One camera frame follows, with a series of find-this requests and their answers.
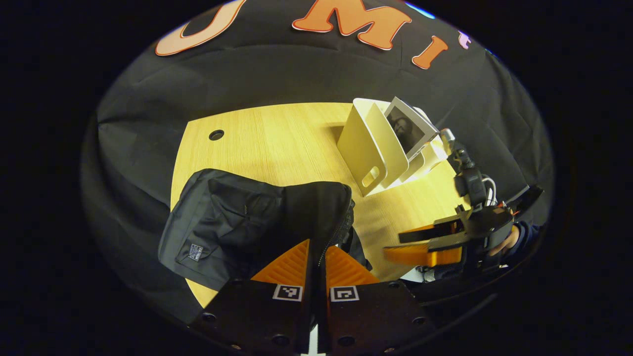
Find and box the white bookshelf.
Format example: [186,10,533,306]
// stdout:
[336,97,452,197]

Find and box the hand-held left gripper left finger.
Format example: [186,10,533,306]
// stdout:
[189,239,313,356]

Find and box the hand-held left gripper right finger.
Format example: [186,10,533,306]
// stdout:
[318,245,437,356]

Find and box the black backdrop cloth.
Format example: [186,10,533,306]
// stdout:
[79,0,555,327]

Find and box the black schoolbag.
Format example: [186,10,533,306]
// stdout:
[157,168,372,293]

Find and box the grey photo cover book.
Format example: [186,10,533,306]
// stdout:
[384,96,441,162]

